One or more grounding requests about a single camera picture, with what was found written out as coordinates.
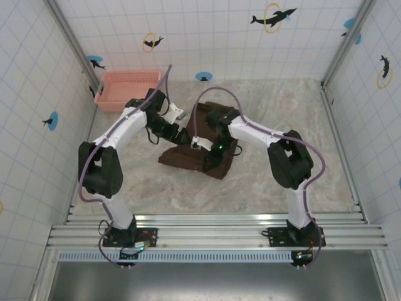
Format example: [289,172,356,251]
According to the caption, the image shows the brown long pants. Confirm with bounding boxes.
[157,100,242,180]

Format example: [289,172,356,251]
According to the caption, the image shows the pink plastic basket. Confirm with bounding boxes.
[93,69,162,114]

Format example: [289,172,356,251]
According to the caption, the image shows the blue circle shark sticker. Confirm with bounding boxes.
[86,55,107,70]

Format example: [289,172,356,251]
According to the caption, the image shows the grey metal lower panel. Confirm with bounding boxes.
[31,260,388,301]

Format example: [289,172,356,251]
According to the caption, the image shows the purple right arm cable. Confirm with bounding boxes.
[191,87,326,269]

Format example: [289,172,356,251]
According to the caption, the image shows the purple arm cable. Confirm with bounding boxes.
[76,63,173,267]
[191,87,326,269]

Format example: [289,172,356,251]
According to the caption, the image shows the aluminium base rail beam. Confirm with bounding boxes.
[46,214,389,250]

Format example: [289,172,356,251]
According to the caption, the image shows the aluminium side rail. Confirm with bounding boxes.
[319,83,368,224]
[64,89,106,224]

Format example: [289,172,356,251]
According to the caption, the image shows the small dolphin ring wall sticker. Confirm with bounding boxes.
[142,31,165,53]

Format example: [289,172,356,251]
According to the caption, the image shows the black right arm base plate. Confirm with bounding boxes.
[268,225,326,248]

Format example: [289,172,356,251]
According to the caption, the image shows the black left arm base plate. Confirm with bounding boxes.
[102,226,159,248]

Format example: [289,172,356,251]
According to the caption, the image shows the white slotted cable duct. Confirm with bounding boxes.
[58,250,297,263]

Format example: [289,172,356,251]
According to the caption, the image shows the left controller board with bracket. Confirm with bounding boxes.
[118,240,148,270]

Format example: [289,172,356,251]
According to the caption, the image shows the controller board with bracket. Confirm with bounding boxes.
[290,250,315,270]
[118,240,148,270]

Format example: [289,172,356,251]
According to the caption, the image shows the aluminium corner post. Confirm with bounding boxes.
[322,0,377,86]
[46,0,104,88]

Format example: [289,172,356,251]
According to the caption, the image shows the right controller board with bracket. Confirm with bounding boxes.
[290,250,315,270]

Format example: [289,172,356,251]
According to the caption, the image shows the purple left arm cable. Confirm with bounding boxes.
[76,63,173,267]

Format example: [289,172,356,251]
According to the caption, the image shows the large dolphins ring wall sticker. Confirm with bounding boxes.
[249,3,298,34]

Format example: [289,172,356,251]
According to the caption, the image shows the seahorse yellow ring sticker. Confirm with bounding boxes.
[377,55,394,90]

